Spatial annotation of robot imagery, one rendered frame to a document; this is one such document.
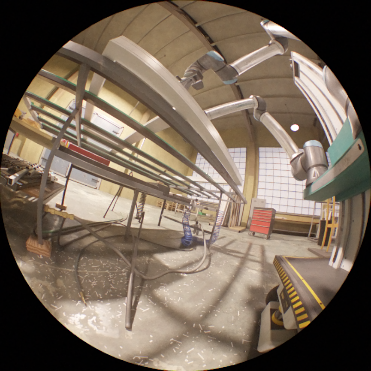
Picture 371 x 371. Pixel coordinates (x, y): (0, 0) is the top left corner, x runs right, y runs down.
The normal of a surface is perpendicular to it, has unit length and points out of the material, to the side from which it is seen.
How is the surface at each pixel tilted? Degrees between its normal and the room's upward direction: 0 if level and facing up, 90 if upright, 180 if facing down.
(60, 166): 90
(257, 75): 180
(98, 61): 90
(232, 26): 180
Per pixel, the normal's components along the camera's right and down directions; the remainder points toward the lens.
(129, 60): -0.25, 0.95
